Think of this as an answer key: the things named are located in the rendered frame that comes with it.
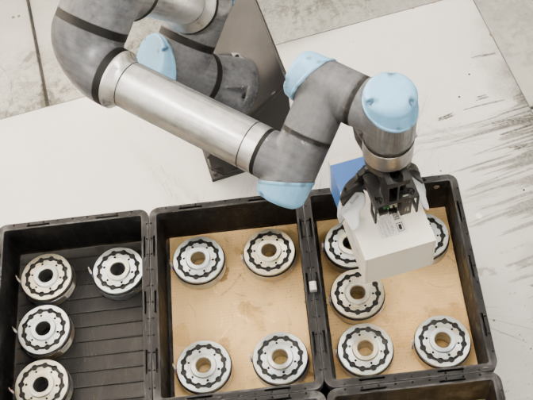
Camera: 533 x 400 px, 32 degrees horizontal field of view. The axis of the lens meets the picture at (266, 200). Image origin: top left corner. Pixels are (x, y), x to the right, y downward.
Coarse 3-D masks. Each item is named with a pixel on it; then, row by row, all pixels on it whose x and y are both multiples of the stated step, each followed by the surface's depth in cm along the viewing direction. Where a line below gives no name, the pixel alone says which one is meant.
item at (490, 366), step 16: (432, 176) 179; (448, 176) 178; (320, 192) 179; (304, 208) 178; (464, 224) 173; (464, 240) 171; (320, 288) 169; (480, 288) 166; (320, 304) 167; (480, 304) 165; (320, 320) 166; (480, 320) 163; (320, 336) 164; (448, 368) 159; (464, 368) 159; (480, 368) 159; (336, 384) 160; (352, 384) 159; (368, 384) 159
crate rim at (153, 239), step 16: (160, 208) 180; (176, 208) 180; (192, 208) 180; (208, 208) 180; (304, 224) 176; (304, 240) 174; (304, 256) 172; (304, 272) 171; (160, 368) 164; (320, 368) 161; (160, 384) 162; (304, 384) 160; (320, 384) 160
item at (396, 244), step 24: (336, 168) 157; (360, 168) 156; (336, 192) 158; (360, 216) 152; (384, 216) 151; (408, 216) 151; (360, 240) 149; (384, 240) 149; (408, 240) 149; (432, 240) 148; (360, 264) 154; (384, 264) 151; (408, 264) 154
